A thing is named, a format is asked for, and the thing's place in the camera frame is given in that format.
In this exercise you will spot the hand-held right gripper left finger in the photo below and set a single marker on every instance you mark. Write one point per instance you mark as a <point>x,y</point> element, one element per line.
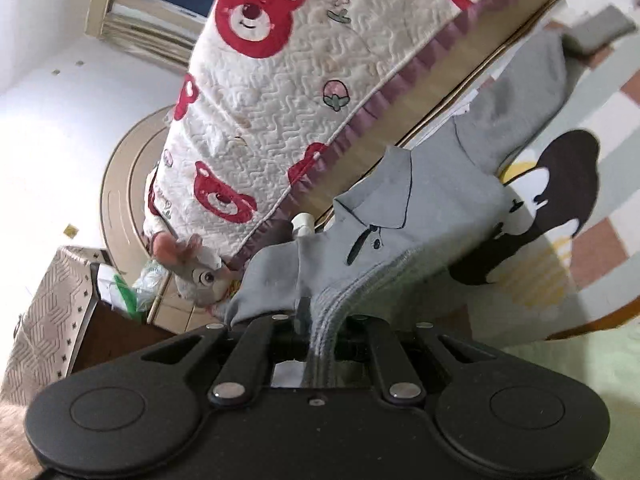
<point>295,332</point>

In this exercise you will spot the white bear-print quilt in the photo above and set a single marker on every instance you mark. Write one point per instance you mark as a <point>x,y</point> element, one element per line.
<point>300,85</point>

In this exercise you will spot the beige curved headboard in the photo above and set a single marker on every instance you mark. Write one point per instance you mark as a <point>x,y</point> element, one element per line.
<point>120,195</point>

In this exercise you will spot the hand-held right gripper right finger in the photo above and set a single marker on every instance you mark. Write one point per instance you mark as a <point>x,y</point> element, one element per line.
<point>370,340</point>

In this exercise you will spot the clear plastic bag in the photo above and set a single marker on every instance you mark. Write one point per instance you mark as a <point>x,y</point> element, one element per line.
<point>150,280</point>

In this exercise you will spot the beige bed base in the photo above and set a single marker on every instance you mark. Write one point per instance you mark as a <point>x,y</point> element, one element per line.
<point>360,160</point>

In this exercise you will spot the brown wooden cabinet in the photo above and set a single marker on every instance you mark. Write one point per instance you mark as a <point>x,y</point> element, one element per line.
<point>115,335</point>

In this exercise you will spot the green plastic item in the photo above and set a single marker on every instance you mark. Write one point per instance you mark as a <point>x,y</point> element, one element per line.
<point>126,295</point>

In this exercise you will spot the beige geometric-pattern box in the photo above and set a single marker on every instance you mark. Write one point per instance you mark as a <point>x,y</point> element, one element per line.
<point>45,320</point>

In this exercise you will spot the grey cloth piece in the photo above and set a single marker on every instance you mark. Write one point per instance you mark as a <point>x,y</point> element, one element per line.
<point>600,27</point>

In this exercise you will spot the grey plush rabbit toy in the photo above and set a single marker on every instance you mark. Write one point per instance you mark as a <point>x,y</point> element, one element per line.
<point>200,275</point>

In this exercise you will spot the white garment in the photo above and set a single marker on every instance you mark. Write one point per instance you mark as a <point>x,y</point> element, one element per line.
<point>303,224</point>

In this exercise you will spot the grey knit sweater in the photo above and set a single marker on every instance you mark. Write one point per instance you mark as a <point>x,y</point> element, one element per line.
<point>400,230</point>

